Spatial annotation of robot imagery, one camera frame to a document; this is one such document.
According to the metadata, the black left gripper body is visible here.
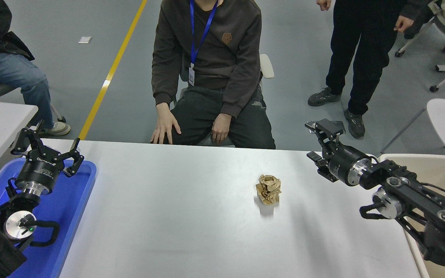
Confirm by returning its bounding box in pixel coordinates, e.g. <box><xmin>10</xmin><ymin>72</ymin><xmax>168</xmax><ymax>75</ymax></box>
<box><xmin>15</xmin><ymin>151</ymin><xmax>65</xmax><ymax>192</ymax></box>

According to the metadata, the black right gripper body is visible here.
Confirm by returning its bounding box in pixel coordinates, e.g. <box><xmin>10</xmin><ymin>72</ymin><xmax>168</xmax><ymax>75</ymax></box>
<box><xmin>328</xmin><ymin>146</ymin><xmax>366</xmax><ymax>186</ymax></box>

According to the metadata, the tan paper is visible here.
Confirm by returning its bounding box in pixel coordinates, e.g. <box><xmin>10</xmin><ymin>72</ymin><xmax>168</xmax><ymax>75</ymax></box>
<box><xmin>255</xmin><ymin>174</ymin><xmax>282</xmax><ymax>205</ymax></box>

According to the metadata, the lanyard person's right hand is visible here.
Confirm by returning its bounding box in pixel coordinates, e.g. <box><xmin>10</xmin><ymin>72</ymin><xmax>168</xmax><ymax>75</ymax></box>
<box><xmin>151</xmin><ymin>102</ymin><xmax>182</xmax><ymax>145</ymax></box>

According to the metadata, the lanyard person's left hand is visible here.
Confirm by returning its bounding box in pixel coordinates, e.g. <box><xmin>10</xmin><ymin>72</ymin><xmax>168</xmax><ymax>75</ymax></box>
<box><xmin>211</xmin><ymin>113</ymin><xmax>233</xmax><ymax>145</ymax></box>

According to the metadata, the standing person's left hand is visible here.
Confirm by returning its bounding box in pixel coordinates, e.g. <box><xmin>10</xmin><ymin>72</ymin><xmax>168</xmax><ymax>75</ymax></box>
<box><xmin>394</xmin><ymin>15</ymin><xmax>414</xmax><ymax>33</ymax></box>

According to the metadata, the blue plastic tray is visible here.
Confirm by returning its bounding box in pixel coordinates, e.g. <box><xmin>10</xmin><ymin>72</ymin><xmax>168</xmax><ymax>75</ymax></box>
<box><xmin>0</xmin><ymin>158</ymin><xmax>97</xmax><ymax>278</ymax></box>

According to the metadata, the seated person in jeans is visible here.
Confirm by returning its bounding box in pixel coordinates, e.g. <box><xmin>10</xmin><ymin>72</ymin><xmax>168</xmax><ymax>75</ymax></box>
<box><xmin>0</xmin><ymin>0</ymin><xmax>71</xmax><ymax>136</ymax></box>

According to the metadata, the standing person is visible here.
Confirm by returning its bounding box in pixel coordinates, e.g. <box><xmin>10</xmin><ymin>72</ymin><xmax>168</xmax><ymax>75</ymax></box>
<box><xmin>307</xmin><ymin>0</ymin><xmax>415</xmax><ymax>139</ymax></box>

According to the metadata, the large pale bin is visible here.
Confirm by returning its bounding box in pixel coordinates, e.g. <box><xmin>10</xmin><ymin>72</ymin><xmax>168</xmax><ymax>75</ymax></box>
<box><xmin>378</xmin><ymin>153</ymin><xmax>445</xmax><ymax>278</ymax></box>

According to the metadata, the dark jacket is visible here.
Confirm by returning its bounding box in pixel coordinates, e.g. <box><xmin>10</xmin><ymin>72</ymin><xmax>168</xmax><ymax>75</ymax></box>
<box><xmin>403</xmin><ymin>0</ymin><xmax>436</xmax><ymax>40</ymax></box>

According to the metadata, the seated person with lanyard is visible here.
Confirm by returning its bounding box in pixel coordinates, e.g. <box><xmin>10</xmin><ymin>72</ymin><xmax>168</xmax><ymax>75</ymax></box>
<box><xmin>150</xmin><ymin>0</ymin><xmax>276</xmax><ymax>149</ymax></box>

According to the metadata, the blue lanyard with badge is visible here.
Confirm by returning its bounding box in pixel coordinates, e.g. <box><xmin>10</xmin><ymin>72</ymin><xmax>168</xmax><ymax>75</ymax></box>
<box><xmin>188</xmin><ymin>0</ymin><xmax>219</xmax><ymax>86</ymax></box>

